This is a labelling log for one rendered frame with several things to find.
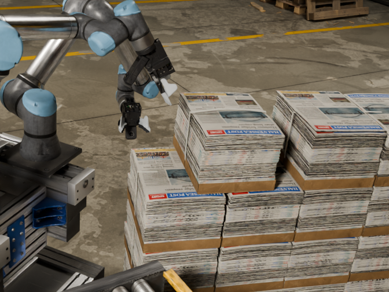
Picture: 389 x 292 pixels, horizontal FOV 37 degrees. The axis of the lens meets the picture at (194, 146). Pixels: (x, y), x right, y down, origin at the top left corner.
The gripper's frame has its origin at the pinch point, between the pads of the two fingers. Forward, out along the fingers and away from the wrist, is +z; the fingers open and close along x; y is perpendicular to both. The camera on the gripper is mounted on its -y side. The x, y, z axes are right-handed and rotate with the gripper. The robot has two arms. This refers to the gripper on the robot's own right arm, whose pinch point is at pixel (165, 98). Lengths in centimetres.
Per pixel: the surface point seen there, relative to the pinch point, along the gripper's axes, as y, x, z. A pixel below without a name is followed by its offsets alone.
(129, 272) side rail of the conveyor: -32, -51, 18
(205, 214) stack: -6.2, -19.1, 37.7
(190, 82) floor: 27, 295, 146
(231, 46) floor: 91, 403, 184
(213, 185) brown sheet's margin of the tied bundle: 0.9, -18.3, 29.0
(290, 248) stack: 16, -19, 72
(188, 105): 6.2, 6.1, 10.1
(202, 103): 11.1, 7.7, 13.0
